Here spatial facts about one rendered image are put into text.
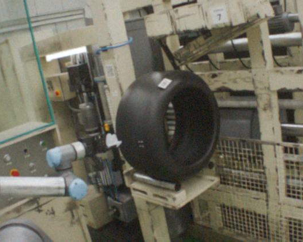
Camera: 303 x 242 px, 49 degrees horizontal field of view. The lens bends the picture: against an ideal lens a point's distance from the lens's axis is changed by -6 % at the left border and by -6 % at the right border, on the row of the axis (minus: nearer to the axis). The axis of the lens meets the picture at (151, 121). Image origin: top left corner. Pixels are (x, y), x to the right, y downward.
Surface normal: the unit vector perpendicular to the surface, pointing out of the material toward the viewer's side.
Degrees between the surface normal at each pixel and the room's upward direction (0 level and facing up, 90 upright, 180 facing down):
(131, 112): 60
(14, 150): 90
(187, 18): 90
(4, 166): 90
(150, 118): 71
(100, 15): 90
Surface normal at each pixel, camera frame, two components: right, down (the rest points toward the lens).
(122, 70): 0.67, 0.05
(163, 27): -0.71, 0.31
